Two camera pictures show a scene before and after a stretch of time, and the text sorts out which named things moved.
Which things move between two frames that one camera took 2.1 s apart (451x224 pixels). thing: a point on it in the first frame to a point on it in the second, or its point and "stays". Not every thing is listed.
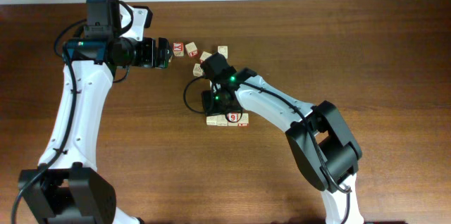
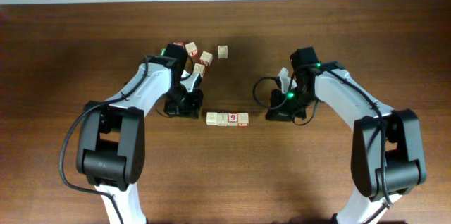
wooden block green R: x=244 y=121 stays
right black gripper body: x=213 y=103 to x=289 y=104
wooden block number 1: x=221 y=120 stays
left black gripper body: x=144 y=53 to x=179 y=101
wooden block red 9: x=232 y=117 stays
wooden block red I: x=211 y=120 stays
